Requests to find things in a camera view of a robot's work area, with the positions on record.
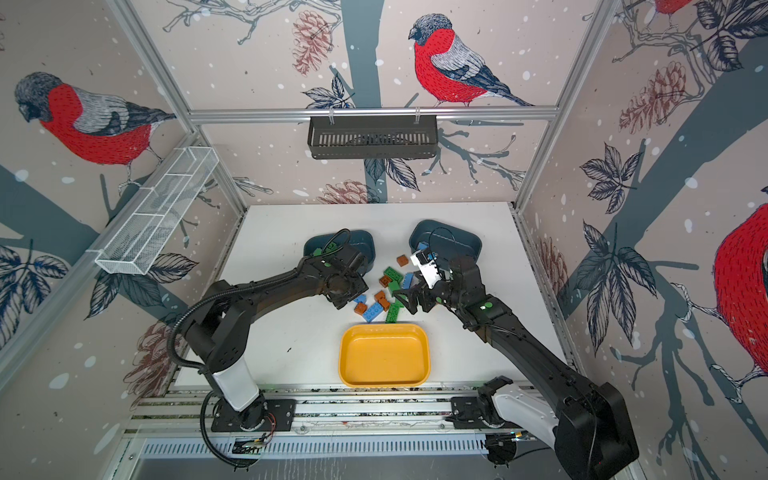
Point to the dark teal bin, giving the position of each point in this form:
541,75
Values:
362,240
446,242

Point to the white wire mesh shelf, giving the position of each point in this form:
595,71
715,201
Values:
140,239

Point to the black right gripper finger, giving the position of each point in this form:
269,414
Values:
409,299
427,301

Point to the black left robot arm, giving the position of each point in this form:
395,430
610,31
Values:
211,337

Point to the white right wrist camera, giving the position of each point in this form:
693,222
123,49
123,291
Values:
426,261

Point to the long green lego brick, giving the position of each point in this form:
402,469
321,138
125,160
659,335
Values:
394,310

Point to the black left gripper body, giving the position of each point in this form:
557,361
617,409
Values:
354,286

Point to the long blue lego brick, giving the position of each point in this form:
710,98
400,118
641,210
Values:
372,312

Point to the yellow plastic tray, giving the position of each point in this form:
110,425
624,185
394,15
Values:
394,355

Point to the black hanging wire basket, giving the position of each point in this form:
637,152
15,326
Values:
373,137

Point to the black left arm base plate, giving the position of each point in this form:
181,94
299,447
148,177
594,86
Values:
267,415

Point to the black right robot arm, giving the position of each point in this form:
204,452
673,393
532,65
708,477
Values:
587,425

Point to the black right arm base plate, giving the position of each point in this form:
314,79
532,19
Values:
475,413

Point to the left dark teal bin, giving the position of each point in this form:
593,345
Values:
362,240

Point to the right dark teal bin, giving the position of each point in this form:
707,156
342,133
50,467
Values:
446,242

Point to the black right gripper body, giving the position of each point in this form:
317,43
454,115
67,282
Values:
446,294

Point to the green two by three lego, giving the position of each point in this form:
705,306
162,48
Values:
393,274

